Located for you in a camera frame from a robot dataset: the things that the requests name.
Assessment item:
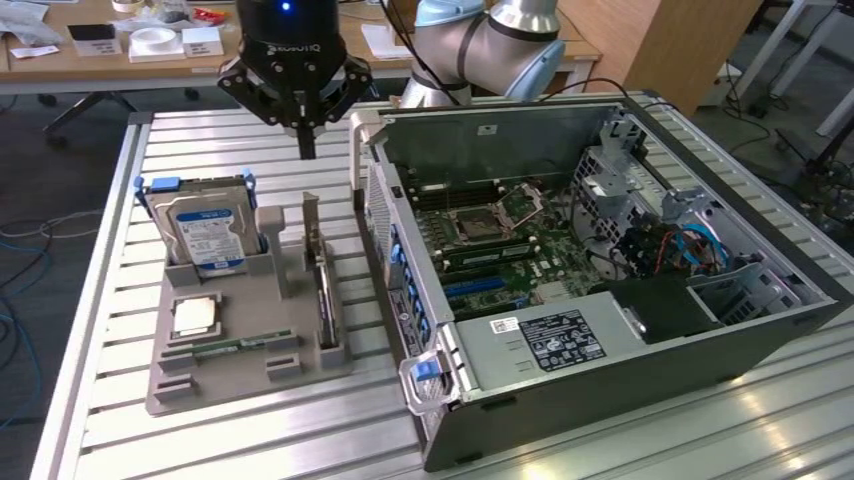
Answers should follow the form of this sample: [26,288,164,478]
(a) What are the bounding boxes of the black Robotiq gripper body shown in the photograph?
[236,0,349,117]

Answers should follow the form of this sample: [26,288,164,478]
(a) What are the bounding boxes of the GPU graphics card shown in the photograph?
[298,191,344,351]

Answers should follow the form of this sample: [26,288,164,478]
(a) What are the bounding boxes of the white paper stack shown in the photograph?
[358,22,418,62]

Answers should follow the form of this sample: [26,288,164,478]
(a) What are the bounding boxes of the white cube box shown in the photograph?
[180,27,225,58]

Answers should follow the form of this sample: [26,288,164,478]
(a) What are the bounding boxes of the flat white box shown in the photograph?
[126,42,188,65]

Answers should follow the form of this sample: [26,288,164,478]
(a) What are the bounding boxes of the white tape roll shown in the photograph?
[130,27,177,51]

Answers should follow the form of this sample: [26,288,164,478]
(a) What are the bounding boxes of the white box with black top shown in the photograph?
[66,23,124,58]

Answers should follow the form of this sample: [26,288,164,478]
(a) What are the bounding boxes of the hard disk in blue caddy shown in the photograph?
[136,168,261,279]

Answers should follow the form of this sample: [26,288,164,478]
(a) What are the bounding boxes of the black chair base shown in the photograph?
[38,89,201,149]

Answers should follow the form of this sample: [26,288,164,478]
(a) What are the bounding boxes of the wooden desk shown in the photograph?
[0,0,603,109]

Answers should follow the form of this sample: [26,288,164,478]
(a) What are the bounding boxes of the metal socket cover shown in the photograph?
[489,180,545,232]

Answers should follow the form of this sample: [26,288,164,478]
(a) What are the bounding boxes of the CPU socket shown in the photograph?
[452,207,512,246]

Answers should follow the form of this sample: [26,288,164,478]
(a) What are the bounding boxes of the clear plastic bag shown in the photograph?
[0,2,65,46]

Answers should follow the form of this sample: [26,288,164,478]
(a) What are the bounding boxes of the grey plastic parts rack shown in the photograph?
[144,204,360,419]

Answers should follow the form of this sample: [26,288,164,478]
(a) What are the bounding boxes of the silver CPU chip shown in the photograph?
[170,298,222,335]

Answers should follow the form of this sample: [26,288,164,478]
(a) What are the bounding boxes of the green motherboard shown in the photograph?
[405,169,625,321]

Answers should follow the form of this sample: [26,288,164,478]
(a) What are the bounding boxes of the metal drive cage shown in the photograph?
[573,115,669,237]

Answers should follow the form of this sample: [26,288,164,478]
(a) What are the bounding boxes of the green RAM stick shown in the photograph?
[189,329,294,356]

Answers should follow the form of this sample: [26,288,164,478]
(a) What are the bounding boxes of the grey power supply unit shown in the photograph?
[452,292,652,392]

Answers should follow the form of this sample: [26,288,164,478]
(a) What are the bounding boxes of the white box with red button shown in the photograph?
[705,62,743,109]

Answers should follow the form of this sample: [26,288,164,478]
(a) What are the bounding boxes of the black open PC case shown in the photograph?
[346,89,854,474]

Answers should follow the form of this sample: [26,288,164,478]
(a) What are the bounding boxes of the grey metal disk bay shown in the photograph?
[685,259,805,327]

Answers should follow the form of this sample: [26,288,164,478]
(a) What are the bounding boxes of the black power cable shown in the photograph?
[541,78,633,101]

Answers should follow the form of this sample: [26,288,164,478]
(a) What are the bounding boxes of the white floor cable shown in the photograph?
[0,209,102,241]

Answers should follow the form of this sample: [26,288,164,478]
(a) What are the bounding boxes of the red wire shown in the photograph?
[648,233,676,272]

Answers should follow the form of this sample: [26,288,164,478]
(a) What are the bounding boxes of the blue floor cable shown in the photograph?
[0,239,53,431]

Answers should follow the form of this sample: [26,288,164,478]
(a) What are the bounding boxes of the blue wire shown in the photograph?
[669,224,732,274]

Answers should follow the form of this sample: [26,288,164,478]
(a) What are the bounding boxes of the white desk frame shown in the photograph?
[729,0,854,137]

